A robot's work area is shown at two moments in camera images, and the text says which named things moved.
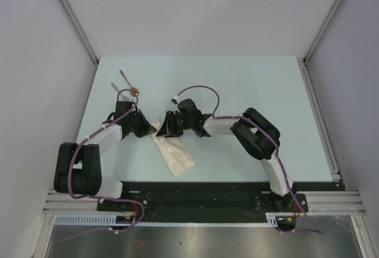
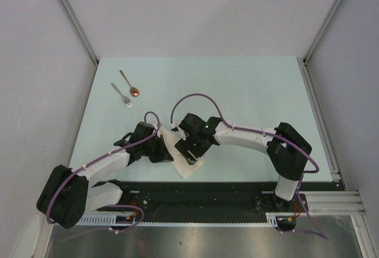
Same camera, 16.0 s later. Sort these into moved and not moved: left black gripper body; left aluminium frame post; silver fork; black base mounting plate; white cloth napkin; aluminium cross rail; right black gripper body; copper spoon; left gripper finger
Moved: right black gripper body; white cloth napkin; left black gripper body; left gripper finger
Not moved: black base mounting plate; left aluminium frame post; silver fork; copper spoon; aluminium cross rail
